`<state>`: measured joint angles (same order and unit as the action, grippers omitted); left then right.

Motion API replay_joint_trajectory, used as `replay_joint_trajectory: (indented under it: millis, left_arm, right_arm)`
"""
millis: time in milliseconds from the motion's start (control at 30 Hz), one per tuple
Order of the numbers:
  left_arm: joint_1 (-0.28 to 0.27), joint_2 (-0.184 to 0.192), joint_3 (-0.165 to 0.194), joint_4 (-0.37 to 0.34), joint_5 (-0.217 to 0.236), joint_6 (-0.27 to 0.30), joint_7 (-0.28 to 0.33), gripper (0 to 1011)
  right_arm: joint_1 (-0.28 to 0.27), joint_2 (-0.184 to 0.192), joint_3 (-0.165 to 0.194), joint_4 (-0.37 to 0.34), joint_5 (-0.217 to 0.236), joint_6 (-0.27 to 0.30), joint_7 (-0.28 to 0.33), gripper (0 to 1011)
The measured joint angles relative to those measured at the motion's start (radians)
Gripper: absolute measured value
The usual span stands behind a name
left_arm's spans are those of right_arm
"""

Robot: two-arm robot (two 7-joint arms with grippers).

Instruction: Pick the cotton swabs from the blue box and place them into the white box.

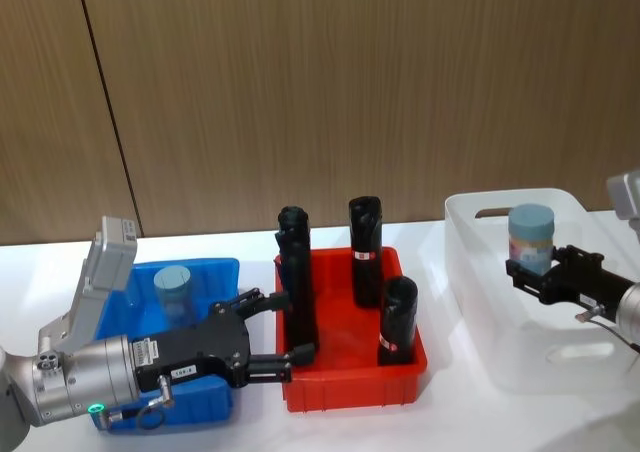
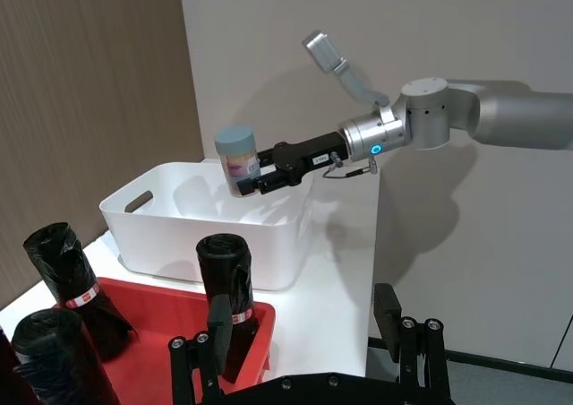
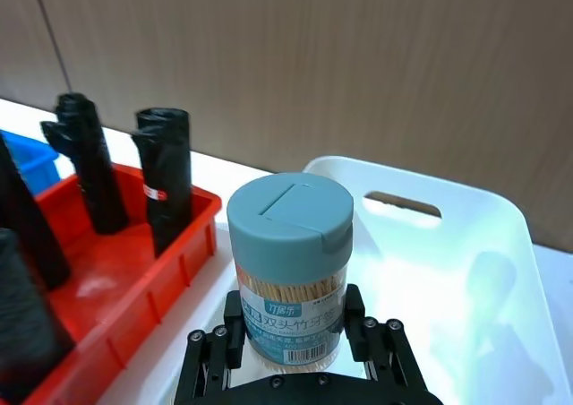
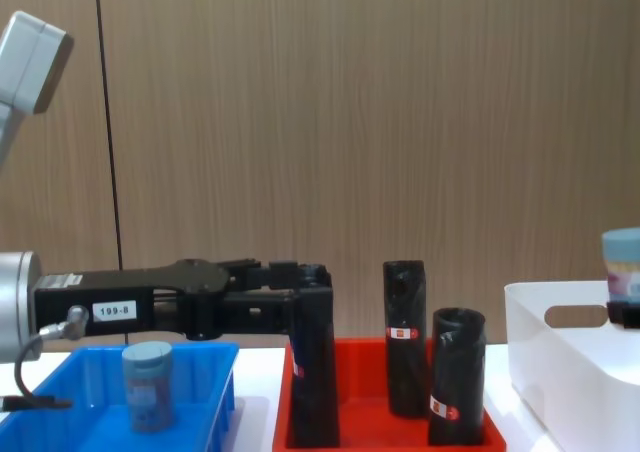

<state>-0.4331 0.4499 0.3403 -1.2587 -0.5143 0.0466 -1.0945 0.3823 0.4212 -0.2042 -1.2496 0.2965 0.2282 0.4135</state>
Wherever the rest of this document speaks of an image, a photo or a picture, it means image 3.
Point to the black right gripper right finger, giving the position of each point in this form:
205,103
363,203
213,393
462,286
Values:
380,347

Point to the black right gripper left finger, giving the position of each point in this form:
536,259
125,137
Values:
210,355

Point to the toothpick jar with grey-blue lid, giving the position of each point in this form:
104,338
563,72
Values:
288,261

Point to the red plastic bin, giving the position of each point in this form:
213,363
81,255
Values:
130,284

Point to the black garbage bag roll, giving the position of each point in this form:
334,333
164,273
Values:
91,163
27,226
165,181
24,306

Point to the blue plastic bin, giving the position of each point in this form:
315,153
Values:
33,161

